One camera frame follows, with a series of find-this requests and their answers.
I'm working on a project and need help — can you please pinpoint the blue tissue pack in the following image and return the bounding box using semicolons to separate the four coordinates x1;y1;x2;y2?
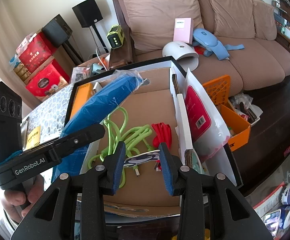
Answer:
9;54;21;68

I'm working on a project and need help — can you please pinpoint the black speaker stand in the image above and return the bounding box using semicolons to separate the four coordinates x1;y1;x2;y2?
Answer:
89;25;108;54
61;40;85;67

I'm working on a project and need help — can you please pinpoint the red gift box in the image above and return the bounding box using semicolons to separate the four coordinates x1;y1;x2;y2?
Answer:
26;60;70;103

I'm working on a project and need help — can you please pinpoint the red package in clear bag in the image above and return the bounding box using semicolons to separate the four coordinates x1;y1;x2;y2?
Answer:
183;67;231;163

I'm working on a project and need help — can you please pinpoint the person's left hand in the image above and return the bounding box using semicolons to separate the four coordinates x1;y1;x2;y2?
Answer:
4;174;46;218

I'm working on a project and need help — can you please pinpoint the white dome lamp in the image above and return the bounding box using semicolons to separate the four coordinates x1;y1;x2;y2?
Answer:
162;41;200;71

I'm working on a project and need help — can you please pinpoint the yellow instruction booklet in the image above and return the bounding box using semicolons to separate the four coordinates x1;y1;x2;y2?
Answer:
25;126;42;150

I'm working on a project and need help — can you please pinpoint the pink white carton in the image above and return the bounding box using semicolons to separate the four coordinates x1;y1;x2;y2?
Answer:
16;31;42;53

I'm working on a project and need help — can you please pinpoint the pink box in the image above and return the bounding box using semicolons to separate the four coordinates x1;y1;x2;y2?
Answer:
173;18;194;44

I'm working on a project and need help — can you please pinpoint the red cable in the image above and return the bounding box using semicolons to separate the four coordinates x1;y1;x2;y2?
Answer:
151;122;173;174

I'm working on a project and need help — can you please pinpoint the blue massager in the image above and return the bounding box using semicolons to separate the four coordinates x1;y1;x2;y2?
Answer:
192;28;245;61

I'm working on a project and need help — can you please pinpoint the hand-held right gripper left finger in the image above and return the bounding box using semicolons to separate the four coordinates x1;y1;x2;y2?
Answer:
10;141;127;240

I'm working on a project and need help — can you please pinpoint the grey printed blanket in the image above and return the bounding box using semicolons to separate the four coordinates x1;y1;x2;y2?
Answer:
20;84;75;150

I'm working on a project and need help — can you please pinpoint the blue whale cutout card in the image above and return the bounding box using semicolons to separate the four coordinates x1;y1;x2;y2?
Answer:
124;149;161;168

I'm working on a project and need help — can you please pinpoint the blue plastic pouch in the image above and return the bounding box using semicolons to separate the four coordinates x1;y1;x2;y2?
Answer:
51;70;145;180

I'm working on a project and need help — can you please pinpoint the orange plastic crate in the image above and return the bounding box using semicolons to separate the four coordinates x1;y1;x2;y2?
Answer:
202;74;235;107

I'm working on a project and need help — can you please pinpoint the brown cushion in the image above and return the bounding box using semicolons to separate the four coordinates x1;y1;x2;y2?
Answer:
252;0;277;40
206;0;257;39
120;0;205;54

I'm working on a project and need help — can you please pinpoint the green braided cable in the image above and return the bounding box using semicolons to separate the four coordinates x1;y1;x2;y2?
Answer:
87;106;153;189

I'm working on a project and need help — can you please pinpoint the brown sofa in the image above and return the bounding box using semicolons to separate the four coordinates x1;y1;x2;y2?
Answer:
111;0;290;92

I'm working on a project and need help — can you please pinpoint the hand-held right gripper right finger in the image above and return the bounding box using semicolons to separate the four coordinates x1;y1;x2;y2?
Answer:
158;142;272;240

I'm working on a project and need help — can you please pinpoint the white cable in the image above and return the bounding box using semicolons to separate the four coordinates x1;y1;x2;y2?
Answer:
95;46;110;68

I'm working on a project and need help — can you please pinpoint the orange white carton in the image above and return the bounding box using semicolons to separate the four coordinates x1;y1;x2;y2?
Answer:
70;84;95;120

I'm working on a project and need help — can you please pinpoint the wooden cabinet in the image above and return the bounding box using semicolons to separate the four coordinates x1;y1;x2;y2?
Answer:
271;0;290;60

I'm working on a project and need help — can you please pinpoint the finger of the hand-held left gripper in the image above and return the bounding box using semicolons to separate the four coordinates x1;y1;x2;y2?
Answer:
51;124;106;163

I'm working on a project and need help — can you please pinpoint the green black portable lamp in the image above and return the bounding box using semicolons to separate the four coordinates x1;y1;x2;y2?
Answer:
107;24;125;48

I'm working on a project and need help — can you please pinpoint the black speaker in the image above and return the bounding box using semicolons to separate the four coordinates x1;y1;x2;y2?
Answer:
41;14;73;48
72;0;104;28

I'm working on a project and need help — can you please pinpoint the white curtain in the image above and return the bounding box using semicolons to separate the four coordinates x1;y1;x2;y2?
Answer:
0;0;28;63

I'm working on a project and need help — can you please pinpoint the red gift bag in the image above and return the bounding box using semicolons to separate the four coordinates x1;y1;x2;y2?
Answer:
19;33;55;67

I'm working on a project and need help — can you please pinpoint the person's left forearm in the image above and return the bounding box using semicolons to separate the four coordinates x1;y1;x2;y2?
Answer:
0;205;26;239

